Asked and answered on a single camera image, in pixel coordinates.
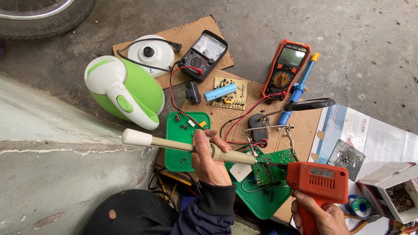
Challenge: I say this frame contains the red analog meter lead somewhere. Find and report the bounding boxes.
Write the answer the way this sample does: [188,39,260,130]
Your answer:
[169,65,206,130]

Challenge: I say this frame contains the heap of cables and tools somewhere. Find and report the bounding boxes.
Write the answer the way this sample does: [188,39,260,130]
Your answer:
[148,166,204,212]

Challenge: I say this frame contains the small black cylindrical part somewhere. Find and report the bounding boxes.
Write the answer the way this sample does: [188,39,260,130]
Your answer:
[185,81,202,106]

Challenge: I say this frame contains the orange digital multimeter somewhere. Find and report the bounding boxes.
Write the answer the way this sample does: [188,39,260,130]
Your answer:
[261,39,312,100]

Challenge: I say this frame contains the green white electric kettle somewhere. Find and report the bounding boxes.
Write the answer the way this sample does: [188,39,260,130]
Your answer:
[84,55,166,131]

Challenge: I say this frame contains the large cardboard sheet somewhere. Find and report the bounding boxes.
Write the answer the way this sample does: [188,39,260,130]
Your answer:
[155,76,323,224]

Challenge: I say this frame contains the beige desoldering pump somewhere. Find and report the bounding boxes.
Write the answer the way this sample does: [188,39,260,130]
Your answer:
[121,128,257,166]

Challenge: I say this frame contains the white carton with debris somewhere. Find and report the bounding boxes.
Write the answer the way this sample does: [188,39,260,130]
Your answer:
[356,161,418,225]

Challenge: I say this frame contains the person's black trouser knee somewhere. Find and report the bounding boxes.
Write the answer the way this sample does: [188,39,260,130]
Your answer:
[84,189,180,235]

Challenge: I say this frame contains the orange handled pliers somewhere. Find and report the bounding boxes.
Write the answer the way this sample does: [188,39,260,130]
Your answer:
[342,213,383,235]

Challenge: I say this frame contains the person's right hand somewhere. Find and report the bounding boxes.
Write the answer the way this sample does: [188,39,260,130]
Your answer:
[290,190,351,235]

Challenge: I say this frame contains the printed paper sheet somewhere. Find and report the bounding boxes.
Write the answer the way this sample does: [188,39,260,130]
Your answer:
[290,103,418,235]

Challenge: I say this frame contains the helping hands magnifier stand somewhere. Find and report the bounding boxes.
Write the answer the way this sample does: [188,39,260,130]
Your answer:
[242,97,336,158]

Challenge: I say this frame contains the black kettle power cord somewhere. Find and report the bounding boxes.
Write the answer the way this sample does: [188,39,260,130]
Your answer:
[116,38,183,72]

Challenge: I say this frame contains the green plastic tray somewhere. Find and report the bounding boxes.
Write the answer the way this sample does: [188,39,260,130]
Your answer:
[164,111,212,173]
[225,145,295,220]

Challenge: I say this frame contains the grey metal plate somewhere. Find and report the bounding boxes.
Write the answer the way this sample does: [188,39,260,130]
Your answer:
[327,139,366,182]

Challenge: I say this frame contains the small cardboard sheet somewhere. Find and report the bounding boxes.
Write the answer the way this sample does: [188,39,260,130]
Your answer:
[112,14,235,89]

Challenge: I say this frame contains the thin white wire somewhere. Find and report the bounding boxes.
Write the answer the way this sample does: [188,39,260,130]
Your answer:
[241,179,290,194]

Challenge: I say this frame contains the blue cylindrical battery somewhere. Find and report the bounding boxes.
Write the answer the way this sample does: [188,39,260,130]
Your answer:
[203,82,238,103]

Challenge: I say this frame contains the motorcycle wheel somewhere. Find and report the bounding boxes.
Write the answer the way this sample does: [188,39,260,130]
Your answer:
[0,0,96,42]

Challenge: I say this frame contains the solder wire spool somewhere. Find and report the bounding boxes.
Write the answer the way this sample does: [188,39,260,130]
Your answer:
[346,195,372,218]

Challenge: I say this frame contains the white kettle base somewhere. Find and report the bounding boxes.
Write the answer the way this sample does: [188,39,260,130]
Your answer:
[127,35,176,78]

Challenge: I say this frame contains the red digital meter lead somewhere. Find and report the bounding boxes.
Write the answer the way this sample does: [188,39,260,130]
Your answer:
[224,91,287,149]

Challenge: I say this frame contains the orange soldering gun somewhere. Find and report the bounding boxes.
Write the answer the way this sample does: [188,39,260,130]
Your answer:
[267,161,349,235]

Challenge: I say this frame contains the person's left hand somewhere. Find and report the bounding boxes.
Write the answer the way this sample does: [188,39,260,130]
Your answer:
[191,129,233,187]

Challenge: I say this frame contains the white card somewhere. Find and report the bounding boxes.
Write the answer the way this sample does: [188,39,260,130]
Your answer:
[229,162,254,183]

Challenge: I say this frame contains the green circuit board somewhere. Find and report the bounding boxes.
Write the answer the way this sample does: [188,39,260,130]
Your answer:
[252,148,298,186]

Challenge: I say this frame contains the black digital meter lead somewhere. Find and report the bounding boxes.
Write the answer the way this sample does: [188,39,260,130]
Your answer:
[219,97,282,141]

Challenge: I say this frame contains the black analog multimeter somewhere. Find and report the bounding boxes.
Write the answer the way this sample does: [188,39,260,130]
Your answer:
[177,30,229,84]

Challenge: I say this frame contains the beige circuit board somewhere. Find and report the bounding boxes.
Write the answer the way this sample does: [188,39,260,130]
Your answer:
[210,77,248,111]

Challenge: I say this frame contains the blue desoldering pump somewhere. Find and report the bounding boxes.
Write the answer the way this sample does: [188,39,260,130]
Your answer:
[276,52,320,132]

